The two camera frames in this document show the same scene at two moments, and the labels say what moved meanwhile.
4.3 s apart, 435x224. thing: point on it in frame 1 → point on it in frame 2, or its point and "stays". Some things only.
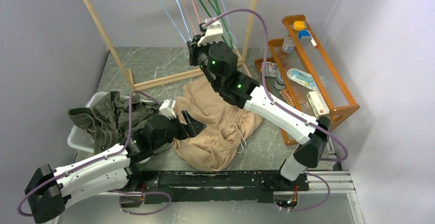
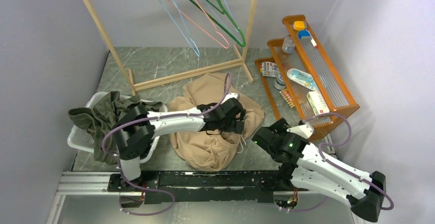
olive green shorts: x=108 y=121 stays
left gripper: x=193 y=127 → x=236 y=127
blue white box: x=305 y=34 stays
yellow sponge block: x=298 y=25 stays
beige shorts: x=226 y=124 stays
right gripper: x=194 y=49 → x=281 y=126
